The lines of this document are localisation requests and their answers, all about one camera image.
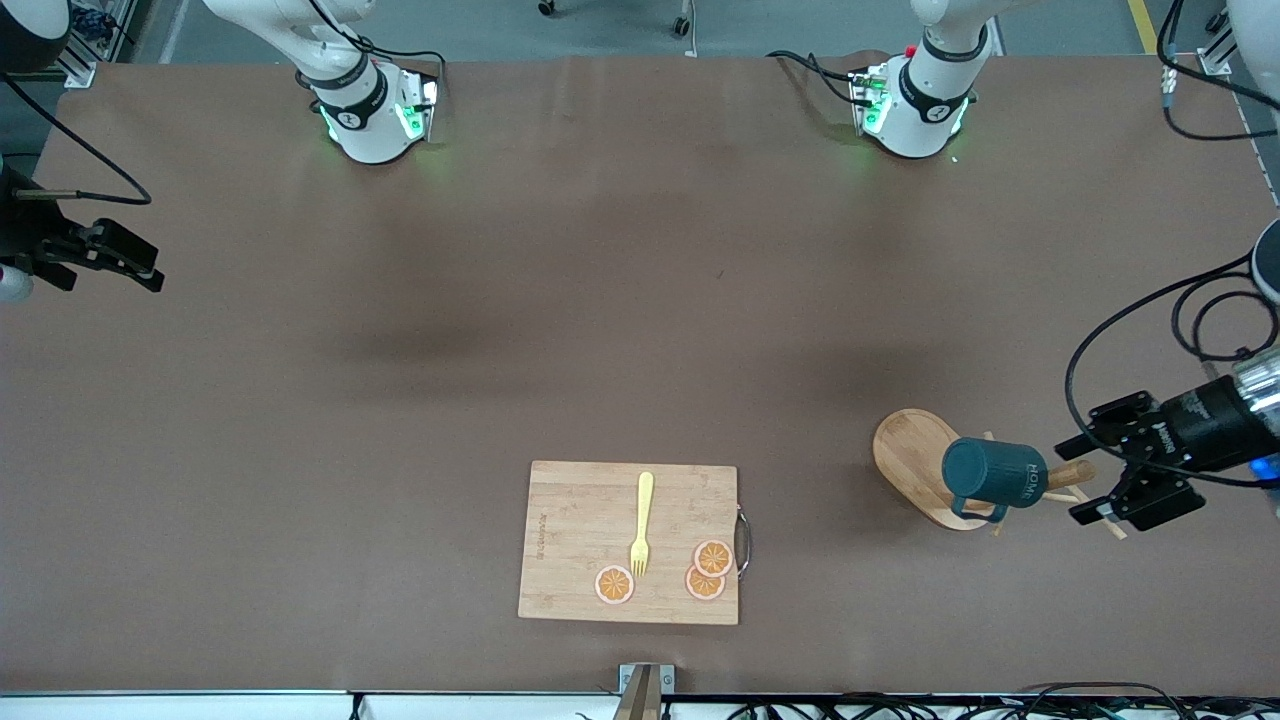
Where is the teal cup yellow inside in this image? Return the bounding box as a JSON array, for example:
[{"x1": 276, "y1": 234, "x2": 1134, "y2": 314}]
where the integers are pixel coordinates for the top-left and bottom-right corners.
[{"x1": 940, "y1": 437, "x2": 1050, "y2": 523}]

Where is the wooden mug rack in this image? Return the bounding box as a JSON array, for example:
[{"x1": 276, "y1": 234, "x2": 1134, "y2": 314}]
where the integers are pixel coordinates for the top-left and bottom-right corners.
[{"x1": 872, "y1": 408, "x2": 1128, "y2": 541}]

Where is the yellow plastic fork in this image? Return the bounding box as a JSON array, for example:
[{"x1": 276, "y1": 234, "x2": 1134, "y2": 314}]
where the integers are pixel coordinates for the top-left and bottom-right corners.
[{"x1": 629, "y1": 472, "x2": 656, "y2": 578}]

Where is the bamboo cutting board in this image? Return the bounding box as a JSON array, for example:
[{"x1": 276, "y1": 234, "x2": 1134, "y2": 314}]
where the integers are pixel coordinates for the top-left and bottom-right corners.
[{"x1": 518, "y1": 460, "x2": 741, "y2": 627}]

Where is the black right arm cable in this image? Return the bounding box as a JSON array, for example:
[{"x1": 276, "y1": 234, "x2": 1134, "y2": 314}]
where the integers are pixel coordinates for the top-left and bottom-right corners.
[{"x1": 0, "y1": 72, "x2": 154, "y2": 207}]

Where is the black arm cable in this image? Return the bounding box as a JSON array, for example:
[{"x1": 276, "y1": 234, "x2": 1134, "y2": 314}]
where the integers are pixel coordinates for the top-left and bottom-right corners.
[
  {"x1": 0, "y1": 72, "x2": 154, "y2": 207},
  {"x1": 1063, "y1": 252, "x2": 1280, "y2": 491}
]

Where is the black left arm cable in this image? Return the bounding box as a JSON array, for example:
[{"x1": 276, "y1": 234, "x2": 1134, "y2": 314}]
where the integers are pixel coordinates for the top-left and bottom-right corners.
[{"x1": 1063, "y1": 252, "x2": 1280, "y2": 491}]

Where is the aluminium frame post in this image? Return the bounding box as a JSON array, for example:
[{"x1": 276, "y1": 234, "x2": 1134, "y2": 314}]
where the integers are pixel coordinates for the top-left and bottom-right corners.
[
  {"x1": 1198, "y1": 0, "x2": 1263, "y2": 77},
  {"x1": 55, "y1": 0, "x2": 151, "y2": 89}
]

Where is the black cable tangle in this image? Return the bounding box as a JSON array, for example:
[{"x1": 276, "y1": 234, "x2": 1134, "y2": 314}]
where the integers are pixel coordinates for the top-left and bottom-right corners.
[{"x1": 730, "y1": 682, "x2": 1280, "y2": 720}]

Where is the white table edge rail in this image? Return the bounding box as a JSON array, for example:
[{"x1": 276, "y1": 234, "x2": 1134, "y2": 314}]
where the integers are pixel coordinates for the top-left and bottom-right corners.
[{"x1": 0, "y1": 689, "x2": 1280, "y2": 720}]

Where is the black base cable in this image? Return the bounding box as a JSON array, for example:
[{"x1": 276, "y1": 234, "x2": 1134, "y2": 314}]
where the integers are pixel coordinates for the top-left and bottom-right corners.
[{"x1": 766, "y1": 48, "x2": 863, "y2": 105}]

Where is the metal table edge bracket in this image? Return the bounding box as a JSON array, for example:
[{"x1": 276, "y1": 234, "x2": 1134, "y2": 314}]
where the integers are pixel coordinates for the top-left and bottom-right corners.
[{"x1": 618, "y1": 663, "x2": 676, "y2": 720}]

